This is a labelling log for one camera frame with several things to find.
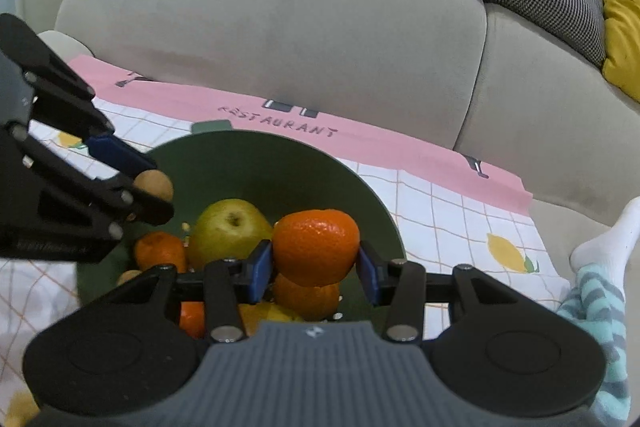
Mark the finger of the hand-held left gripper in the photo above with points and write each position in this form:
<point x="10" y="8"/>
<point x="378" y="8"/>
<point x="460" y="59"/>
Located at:
<point x="120" y="157"/>
<point x="145" y="207"/>

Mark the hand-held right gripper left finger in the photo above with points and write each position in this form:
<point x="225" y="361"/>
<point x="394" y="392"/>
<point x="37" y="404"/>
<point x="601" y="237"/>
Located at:
<point x="261" y="269"/>

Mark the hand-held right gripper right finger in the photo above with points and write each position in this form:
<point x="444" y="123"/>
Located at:
<point x="367" y="269"/>

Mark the large orange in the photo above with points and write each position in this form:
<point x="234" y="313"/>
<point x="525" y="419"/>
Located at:
<point x="305" y="299"/>

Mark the green yellow apple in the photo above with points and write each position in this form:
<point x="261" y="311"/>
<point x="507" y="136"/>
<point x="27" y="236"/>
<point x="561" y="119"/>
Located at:
<point x="225" y="227"/>

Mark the reddish mandarin orange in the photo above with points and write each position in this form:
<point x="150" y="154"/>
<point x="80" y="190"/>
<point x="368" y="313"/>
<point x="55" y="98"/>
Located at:
<point x="315" y="242"/>

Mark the green bowl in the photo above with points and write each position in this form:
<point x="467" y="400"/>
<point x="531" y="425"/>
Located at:
<point x="300" y="172"/>

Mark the yellow lemon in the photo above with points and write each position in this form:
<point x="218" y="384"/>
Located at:
<point x="270" y="314"/>

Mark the pink and white checked cloth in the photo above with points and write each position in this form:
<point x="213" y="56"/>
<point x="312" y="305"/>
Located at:
<point x="450" y="217"/>

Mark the beige sofa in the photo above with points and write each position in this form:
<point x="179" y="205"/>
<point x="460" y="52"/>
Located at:
<point x="280" y="22"/>

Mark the person's white sock foot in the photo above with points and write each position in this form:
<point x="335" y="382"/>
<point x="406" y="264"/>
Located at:
<point x="610" y="247"/>

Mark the yellow cushion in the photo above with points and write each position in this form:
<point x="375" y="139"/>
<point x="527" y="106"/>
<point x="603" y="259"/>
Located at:
<point x="622" y="7"/>

